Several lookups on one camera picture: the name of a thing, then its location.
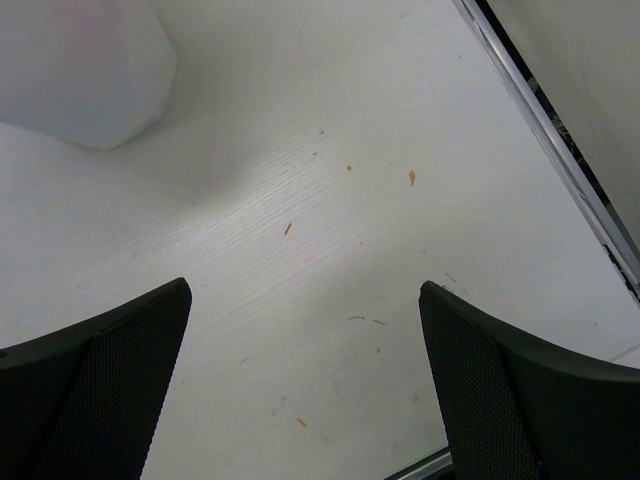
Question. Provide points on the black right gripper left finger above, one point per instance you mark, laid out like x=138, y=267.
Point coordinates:
x=83, y=402

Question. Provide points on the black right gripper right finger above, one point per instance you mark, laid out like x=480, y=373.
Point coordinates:
x=515, y=406

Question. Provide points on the white polygonal plastic bin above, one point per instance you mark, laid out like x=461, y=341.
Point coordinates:
x=93, y=73

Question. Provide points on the aluminium right frame rail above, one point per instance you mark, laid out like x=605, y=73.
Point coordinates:
x=559, y=148

